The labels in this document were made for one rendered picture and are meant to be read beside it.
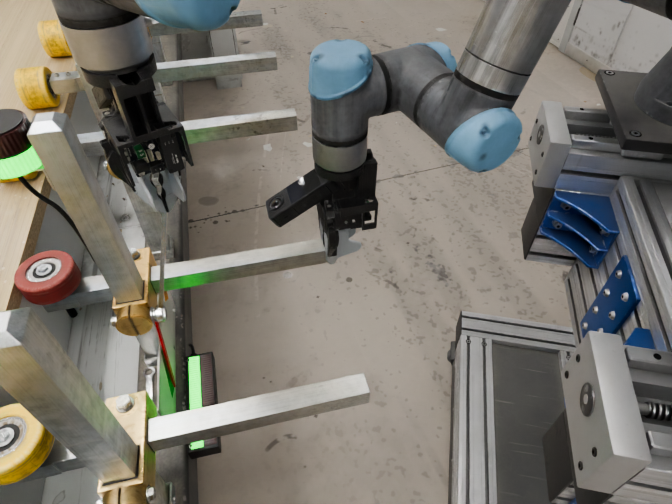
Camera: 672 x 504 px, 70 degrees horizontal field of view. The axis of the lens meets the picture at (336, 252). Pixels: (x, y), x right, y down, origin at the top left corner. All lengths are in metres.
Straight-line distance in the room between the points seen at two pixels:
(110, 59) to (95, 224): 0.22
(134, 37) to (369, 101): 0.27
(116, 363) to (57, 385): 0.57
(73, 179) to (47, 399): 0.25
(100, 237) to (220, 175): 1.77
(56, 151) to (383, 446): 1.22
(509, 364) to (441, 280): 0.54
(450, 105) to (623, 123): 0.36
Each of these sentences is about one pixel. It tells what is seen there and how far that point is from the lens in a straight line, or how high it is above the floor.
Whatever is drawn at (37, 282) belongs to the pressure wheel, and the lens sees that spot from 0.79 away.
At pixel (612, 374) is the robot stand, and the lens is 0.56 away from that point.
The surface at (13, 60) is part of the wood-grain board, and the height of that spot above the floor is 0.90.
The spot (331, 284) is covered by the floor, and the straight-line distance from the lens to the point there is 1.85.
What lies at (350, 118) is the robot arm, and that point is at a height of 1.11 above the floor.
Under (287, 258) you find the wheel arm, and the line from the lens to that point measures 0.77.
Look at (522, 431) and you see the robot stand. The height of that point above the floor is 0.21.
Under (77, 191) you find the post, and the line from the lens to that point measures 0.63.
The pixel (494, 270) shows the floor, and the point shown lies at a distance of 2.00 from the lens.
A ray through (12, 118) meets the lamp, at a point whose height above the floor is 1.16.
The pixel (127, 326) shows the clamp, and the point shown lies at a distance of 0.76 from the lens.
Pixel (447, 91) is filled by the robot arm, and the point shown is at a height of 1.16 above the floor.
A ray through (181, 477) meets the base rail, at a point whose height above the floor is 0.70.
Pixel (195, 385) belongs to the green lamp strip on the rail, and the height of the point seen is 0.70.
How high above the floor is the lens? 1.42
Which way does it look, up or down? 47 degrees down
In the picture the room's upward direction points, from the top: straight up
